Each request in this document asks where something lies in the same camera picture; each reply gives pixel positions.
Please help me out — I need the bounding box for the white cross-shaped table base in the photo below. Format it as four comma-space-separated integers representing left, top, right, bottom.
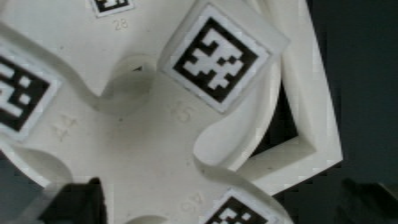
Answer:
0, 0, 291, 224

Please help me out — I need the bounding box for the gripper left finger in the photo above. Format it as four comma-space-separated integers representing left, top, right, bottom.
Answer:
16, 178, 108, 224

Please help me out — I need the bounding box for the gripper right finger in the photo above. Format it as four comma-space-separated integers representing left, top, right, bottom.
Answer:
334, 179, 398, 224

